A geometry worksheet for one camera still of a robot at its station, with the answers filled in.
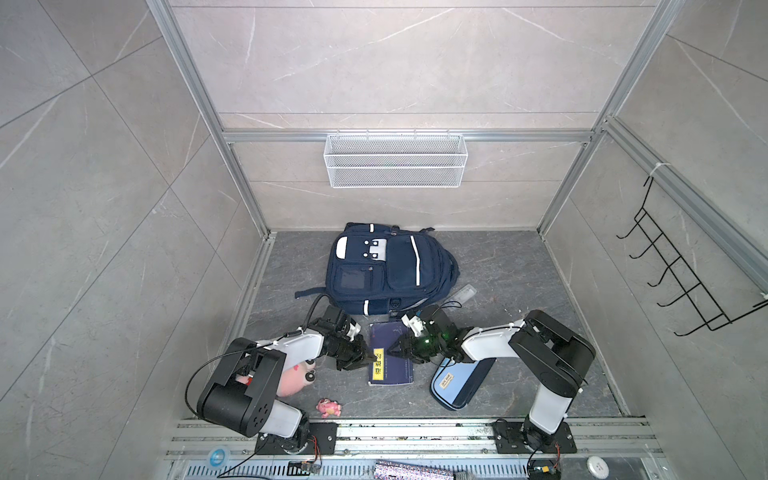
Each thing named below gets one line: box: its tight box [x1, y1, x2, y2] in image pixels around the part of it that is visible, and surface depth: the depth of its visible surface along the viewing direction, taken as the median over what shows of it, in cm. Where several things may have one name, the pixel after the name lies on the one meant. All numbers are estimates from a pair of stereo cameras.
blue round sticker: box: [210, 449, 225, 467], surface depth 72 cm
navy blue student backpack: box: [294, 222, 460, 316], surface depth 102 cm
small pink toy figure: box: [316, 398, 342, 419], surface depth 78 cm
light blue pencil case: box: [430, 358, 497, 411], surface depth 80 cm
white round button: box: [586, 455, 610, 480], surface depth 71 cm
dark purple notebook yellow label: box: [368, 322, 415, 386], surface depth 85 cm
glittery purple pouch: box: [373, 460, 455, 480], surface depth 67 cm
